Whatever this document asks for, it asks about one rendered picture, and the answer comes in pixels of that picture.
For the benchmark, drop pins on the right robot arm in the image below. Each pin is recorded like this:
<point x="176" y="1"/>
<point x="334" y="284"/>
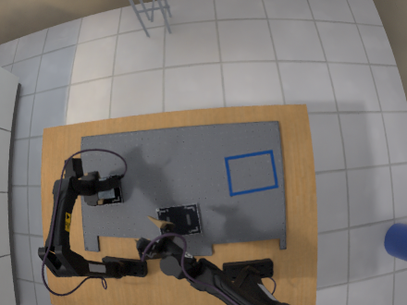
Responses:
<point x="248" y="279"/>

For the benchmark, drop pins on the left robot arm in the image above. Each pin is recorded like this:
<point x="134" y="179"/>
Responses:
<point x="58" y="236"/>

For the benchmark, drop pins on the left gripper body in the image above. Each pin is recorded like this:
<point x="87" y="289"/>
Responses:
<point x="95" y="186"/>

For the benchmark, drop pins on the blue tape outline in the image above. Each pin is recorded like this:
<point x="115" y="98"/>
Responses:
<point x="231" y="193"/>

